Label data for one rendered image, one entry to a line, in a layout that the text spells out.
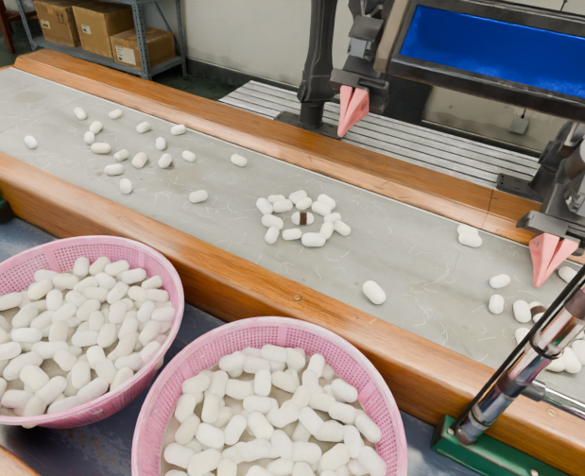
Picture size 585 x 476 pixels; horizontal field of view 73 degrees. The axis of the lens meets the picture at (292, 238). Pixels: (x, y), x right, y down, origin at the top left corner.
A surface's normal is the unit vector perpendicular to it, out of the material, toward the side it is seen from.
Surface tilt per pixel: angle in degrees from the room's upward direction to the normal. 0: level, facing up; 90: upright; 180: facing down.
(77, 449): 0
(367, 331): 0
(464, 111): 88
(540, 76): 58
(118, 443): 0
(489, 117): 88
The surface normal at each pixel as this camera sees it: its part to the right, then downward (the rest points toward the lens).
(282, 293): 0.09, -0.74
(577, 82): -0.33, 0.08
